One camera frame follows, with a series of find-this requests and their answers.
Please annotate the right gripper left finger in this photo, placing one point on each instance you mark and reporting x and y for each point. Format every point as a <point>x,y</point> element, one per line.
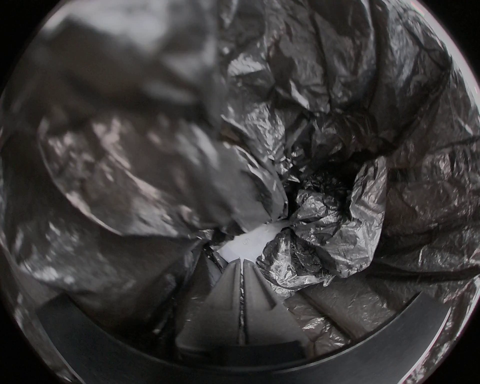
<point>217,315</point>

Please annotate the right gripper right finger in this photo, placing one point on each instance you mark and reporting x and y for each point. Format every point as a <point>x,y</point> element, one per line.
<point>266,318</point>

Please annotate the black plastic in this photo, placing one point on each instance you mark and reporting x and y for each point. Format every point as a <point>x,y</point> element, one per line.
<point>326,225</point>

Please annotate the black plastic bag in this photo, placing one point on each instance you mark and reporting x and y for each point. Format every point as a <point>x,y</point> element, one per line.
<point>337,75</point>

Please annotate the flat white paper piece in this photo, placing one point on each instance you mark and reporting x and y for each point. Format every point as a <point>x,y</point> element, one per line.
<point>247,242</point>

